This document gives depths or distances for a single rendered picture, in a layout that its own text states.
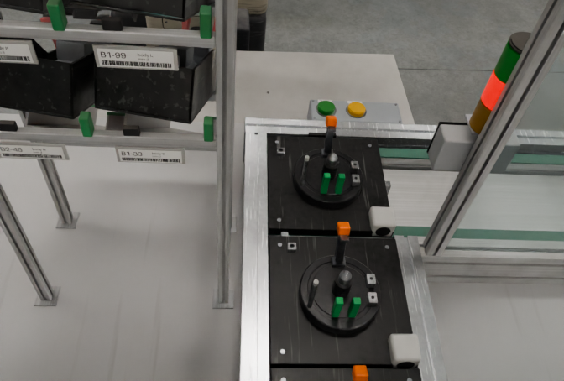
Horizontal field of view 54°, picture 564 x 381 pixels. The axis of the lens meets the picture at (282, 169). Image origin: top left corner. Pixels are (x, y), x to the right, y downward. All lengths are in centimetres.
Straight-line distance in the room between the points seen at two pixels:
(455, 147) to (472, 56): 237
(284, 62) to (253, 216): 60
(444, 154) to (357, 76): 68
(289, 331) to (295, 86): 74
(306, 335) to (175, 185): 48
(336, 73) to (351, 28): 168
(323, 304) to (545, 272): 48
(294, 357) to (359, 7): 270
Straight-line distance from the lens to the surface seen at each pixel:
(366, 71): 157
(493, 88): 83
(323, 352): 94
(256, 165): 116
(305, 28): 316
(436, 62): 313
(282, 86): 148
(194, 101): 74
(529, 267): 120
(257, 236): 105
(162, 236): 117
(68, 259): 117
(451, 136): 89
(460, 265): 114
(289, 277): 99
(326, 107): 127
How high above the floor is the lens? 184
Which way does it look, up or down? 50 degrees down
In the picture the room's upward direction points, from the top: 7 degrees clockwise
